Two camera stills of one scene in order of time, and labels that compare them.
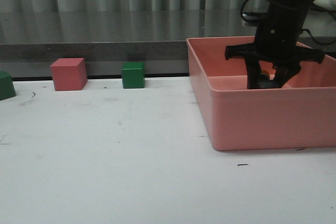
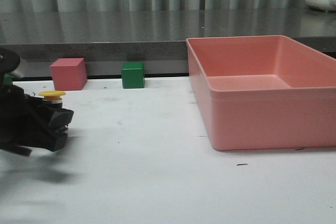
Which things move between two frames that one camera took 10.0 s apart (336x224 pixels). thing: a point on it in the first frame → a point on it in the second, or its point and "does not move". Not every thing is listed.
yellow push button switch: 264,82 → 52,98
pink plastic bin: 301,114 does not move
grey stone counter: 129,34 does not move
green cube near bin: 133,75 does not move
